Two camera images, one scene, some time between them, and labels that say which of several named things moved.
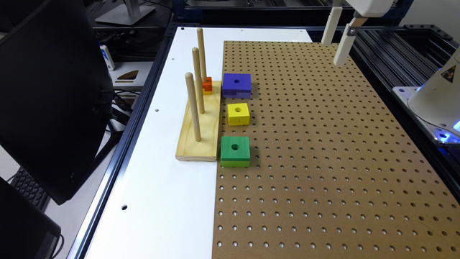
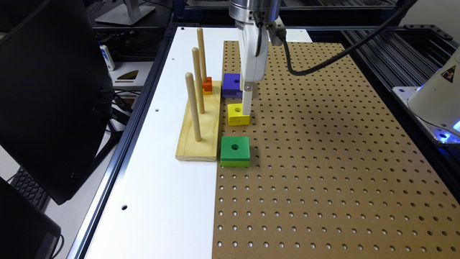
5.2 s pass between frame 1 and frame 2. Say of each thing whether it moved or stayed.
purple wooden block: stayed
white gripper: moved
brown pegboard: stayed
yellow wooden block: stayed
